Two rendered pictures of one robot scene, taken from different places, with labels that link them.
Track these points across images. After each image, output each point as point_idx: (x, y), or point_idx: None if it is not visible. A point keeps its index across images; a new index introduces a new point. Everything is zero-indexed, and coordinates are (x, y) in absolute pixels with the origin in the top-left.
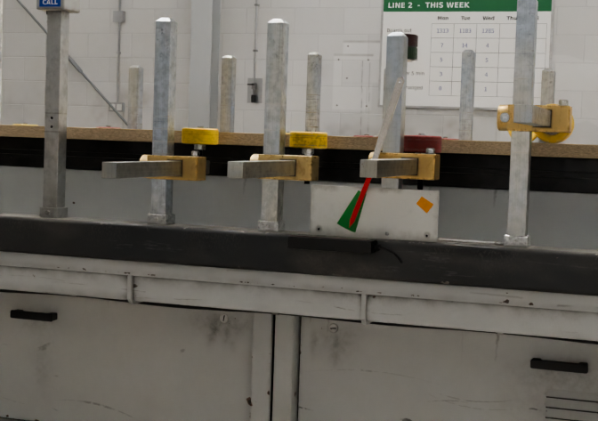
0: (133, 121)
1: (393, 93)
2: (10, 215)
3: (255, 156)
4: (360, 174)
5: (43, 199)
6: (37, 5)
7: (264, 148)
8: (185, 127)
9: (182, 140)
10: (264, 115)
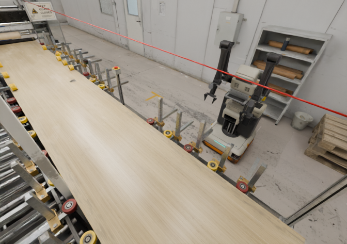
0: (25, 155)
1: (95, 65)
2: (128, 106)
3: (103, 81)
4: (111, 70)
5: (124, 101)
6: (121, 72)
7: (102, 80)
8: (104, 85)
9: (104, 87)
10: (101, 76)
